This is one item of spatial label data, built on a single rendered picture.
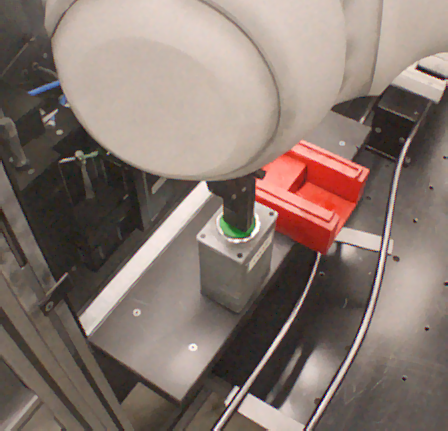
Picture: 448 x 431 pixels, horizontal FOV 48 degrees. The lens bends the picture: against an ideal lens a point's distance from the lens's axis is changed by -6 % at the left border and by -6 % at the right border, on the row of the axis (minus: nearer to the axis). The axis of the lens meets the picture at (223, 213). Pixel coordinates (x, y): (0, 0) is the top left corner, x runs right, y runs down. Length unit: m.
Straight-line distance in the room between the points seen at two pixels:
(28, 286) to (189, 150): 0.37
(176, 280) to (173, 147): 0.53
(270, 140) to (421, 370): 0.79
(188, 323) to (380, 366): 0.38
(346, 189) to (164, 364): 0.34
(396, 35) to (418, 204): 0.95
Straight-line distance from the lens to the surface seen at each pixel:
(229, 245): 0.56
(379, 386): 0.89
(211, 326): 0.64
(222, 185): 0.47
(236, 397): 0.70
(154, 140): 0.16
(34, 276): 0.51
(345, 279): 0.97
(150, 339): 0.64
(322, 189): 0.77
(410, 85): 1.10
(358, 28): 0.17
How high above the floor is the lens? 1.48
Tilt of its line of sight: 51 degrees down
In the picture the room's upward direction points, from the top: straight up
